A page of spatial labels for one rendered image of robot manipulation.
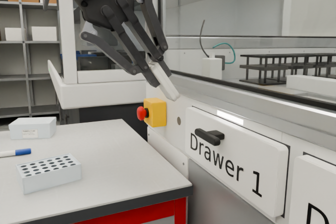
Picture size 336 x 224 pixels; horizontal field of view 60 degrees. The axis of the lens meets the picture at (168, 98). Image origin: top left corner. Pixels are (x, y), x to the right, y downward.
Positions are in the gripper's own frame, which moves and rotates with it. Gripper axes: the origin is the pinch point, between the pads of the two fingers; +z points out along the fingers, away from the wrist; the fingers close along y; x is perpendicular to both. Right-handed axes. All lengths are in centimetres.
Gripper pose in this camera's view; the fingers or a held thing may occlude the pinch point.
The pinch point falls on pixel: (162, 81)
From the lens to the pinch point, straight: 47.6
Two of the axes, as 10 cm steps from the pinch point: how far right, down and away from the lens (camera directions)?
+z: 5.3, 7.6, 3.8
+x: -4.0, -1.8, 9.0
